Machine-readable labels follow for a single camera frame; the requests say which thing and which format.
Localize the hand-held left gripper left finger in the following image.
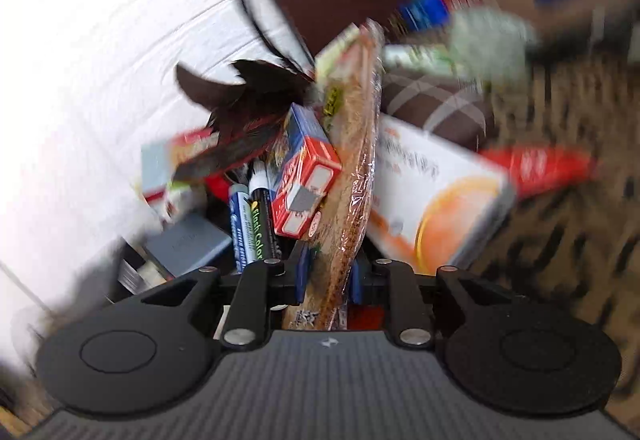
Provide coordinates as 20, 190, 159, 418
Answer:
112, 242, 312, 352

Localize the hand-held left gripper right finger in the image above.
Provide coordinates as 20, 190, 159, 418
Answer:
349, 254, 532, 349

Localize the pale grey cloth bundle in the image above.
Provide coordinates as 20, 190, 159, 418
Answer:
446, 6, 542, 82

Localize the brown snack packet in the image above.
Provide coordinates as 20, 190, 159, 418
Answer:
281, 19, 387, 332

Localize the black marker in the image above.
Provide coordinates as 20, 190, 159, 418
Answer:
247, 164, 279, 267

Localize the blue marker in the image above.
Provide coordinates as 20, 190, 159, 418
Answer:
228, 183, 251, 274

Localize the blue red card box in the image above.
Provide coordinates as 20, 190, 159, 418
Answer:
269, 104, 344, 242

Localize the grey flat box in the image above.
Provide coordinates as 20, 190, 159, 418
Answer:
144, 212, 234, 279

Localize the white orange box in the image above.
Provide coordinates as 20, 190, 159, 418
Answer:
366, 114, 517, 277

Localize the red sachet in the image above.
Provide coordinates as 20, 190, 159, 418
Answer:
479, 144, 599, 197

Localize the small blue box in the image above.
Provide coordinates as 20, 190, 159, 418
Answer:
399, 0, 452, 32

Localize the brown checked cloth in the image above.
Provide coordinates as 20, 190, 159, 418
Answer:
381, 71, 497, 149

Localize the green white packet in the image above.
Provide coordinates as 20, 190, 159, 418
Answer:
382, 43, 454, 74

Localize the colourful flat box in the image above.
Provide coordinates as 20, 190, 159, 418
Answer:
141, 127, 227, 207

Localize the dark feather duster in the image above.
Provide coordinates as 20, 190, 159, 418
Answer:
174, 59, 317, 182

